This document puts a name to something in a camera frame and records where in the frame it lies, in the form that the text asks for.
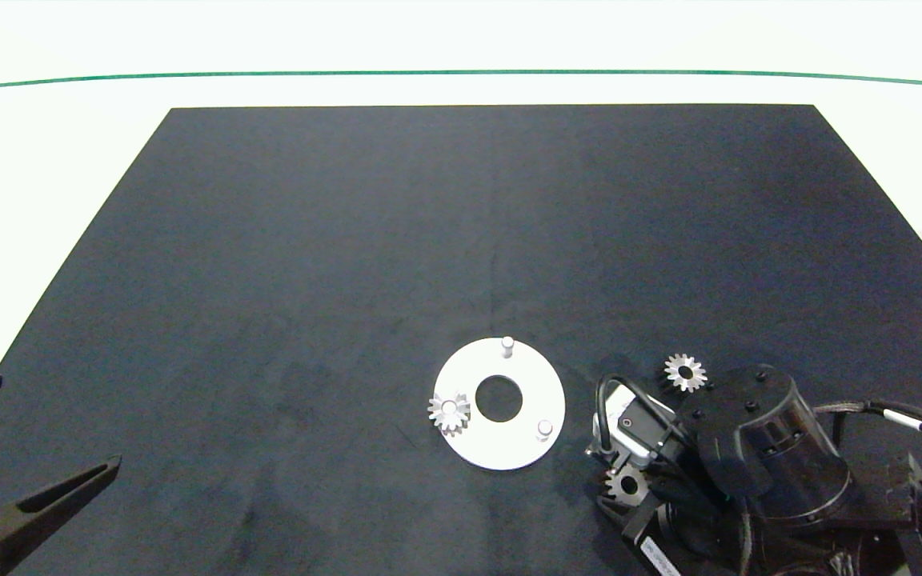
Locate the round white carrier plate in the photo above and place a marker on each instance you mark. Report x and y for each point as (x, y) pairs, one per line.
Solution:
(501, 445)

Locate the dark mat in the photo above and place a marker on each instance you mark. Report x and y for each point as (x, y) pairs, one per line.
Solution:
(349, 240)

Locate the small steel planetary gear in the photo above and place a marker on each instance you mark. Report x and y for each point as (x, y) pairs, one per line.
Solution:
(617, 479)
(675, 370)
(438, 417)

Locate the boxy wrist camera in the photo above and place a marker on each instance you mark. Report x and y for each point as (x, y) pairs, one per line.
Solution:
(645, 428)

